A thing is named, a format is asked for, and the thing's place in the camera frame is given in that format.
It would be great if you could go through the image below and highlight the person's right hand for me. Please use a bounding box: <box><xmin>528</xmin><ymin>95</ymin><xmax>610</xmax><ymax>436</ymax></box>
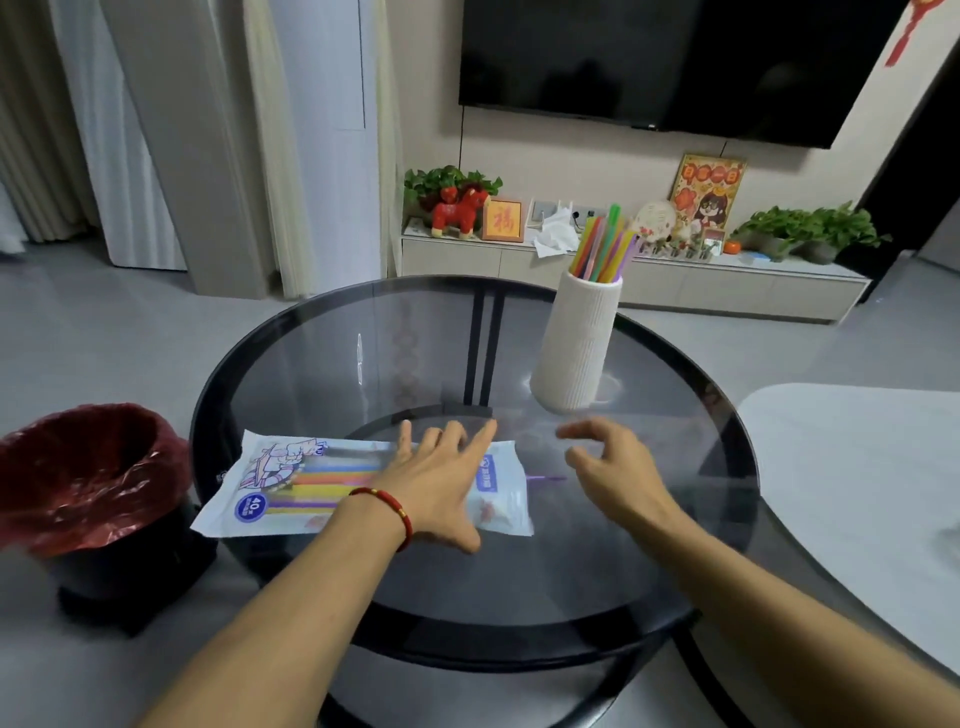
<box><xmin>555</xmin><ymin>417</ymin><xmax>678</xmax><ymax>535</ymax></box>

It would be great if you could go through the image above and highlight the person's left hand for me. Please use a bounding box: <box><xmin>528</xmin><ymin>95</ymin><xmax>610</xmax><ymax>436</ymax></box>
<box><xmin>349</xmin><ymin>418</ymin><xmax>500</xmax><ymax>556</ymax></box>

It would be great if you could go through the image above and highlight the person's left forearm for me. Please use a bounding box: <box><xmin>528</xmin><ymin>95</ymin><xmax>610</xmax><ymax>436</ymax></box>
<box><xmin>138</xmin><ymin>495</ymin><xmax>411</xmax><ymax>728</ymax></box>

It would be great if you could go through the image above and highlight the person's right forearm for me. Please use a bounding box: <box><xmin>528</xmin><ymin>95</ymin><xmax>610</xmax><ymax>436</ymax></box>
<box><xmin>637</xmin><ymin>501</ymin><xmax>960</xmax><ymax>728</ymax></box>

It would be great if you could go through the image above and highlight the plastic packet of coloured straws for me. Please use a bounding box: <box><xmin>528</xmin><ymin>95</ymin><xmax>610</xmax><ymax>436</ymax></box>
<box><xmin>189</xmin><ymin>429</ymin><xmax>535</xmax><ymax>540</ymax></box>

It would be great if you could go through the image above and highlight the white ribbed vase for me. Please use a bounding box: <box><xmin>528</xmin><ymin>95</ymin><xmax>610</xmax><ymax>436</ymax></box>
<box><xmin>529</xmin><ymin>270</ymin><xmax>624</xmax><ymax>415</ymax></box>

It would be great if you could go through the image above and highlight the white low cabinet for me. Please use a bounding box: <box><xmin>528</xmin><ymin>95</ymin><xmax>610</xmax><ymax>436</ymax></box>
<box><xmin>399</xmin><ymin>223</ymin><xmax>873</xmax><ymax>326</ymax></box>

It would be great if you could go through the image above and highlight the bundle of coloured straws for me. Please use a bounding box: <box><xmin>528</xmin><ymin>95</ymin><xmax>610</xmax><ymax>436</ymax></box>
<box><xmin>567</xmin><ymin>203</ymin><xmax>643</xmax><ymax>285</ymax></box>

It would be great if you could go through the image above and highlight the gold framed red sign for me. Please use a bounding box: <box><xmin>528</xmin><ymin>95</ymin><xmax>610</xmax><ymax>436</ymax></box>
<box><xmin>481</xmin><ymin>197</ymin><xmax>526</xmax><ymax>244</ymax></box>

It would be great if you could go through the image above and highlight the red toy horse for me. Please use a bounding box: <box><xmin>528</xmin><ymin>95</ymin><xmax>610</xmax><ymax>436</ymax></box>
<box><xmin>429</xmin><ymin>186</ymin><xmax>491</xmax><ymax>240</ymax></box>

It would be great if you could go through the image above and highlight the white crumpled tissue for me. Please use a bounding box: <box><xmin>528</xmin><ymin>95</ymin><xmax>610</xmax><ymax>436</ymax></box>
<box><xmin>531</xmin><ymin>202</ymin><xmax>583</xmax><ymax>259</ymax></box>

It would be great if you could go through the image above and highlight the row of small figurines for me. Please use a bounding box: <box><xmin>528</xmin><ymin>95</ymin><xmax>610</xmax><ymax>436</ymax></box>
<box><xmin>636</xmin><ymin>225</ymin><xmax>727</xmax><ymax>261</ymax></box>

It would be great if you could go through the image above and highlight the round decorated fan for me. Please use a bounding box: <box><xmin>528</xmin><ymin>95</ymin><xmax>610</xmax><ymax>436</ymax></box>
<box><xmin>628</xmin><ymin>198</ymin><xmax>681</xmax><ymax>246</ymax></box>

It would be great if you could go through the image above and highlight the green potted plant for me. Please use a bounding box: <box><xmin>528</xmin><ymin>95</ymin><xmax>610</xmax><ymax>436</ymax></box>
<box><xmin>730</xmin><ymin>206</ymin><xmax>826</xmax><ymax>263</ymax></box>
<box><xmin>403</xmin><ymin>165</ymin><xmax>504</xmax><ymax>220</ymax></box>
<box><xmin>801</xmin><ymin>200</ymin><xmax>893</xmax><ymax>266</ymax></box>

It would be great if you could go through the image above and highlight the cartoon picture board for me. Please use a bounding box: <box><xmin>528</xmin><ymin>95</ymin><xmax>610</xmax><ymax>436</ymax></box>
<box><xmin>666</xmin><ymin>153</ymin><xmax>749</xmax><ymax>236</ymax></box>

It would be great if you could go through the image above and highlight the white standing air conditioner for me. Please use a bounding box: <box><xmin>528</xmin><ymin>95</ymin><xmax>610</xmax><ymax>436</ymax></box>
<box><xmin>268</xmin><ymin>0</ymin><xmax>384</xmax><ymax>298</ymax></box>

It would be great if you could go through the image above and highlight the black trash bin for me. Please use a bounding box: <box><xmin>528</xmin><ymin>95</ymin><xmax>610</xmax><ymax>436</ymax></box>
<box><xmin>43</xmin><ymin>501</ymin><xmax>219</xmax><ymax>639</ymax></box>

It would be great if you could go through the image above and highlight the red bin liner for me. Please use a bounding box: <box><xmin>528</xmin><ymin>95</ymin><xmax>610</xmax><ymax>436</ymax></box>
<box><xmin>0</xmin><ymin>403</ymin><xmax>195</xmax><ymax>558</ymax></box>

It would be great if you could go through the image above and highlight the white sheer curtain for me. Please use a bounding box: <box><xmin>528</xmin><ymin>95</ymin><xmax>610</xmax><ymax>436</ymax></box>
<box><xmin>48</xmin><ymin>0</ymin><xmax>188</xmax><ymax>272</ymax></box>

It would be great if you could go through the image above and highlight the black flat television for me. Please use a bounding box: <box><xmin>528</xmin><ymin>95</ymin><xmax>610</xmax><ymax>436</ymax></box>
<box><xmin>458</xmin><ymin>0</ymin><xmax>913</xmax><ymax>150</ymax></box>

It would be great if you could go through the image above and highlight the beige curtain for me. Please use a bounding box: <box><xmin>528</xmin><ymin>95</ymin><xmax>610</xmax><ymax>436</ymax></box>
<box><xmin>0</xmin><ymin>0</ymin><xmax>99</xmax><ymax>255</ymax></box>

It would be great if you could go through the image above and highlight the red hanging knot ornament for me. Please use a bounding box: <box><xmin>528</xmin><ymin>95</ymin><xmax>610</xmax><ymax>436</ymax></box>
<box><xmin>884</xmin><ymin>0</ymin><xmax>948</xmax><ymax>69</ymax></box>

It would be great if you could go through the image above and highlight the red bead bracelet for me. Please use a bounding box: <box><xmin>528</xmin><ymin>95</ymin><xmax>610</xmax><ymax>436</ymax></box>
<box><xmin>348</xmin><ymin>486</ymin><xmax>415</xmax><ymax>554</ymax></box>

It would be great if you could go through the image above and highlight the black table frame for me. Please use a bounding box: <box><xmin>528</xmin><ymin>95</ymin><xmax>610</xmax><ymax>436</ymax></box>
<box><xmin>189</xmin><ymin>275</ymin><xmax>763</xmax><ymax>728</ymax></box>

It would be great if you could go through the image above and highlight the grey wall socket panel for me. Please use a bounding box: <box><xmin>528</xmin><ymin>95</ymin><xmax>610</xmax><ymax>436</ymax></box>
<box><xmin>528</xmin><ymin>198</ymin><xmax>606</xmax><ymax>229</ymax></box>

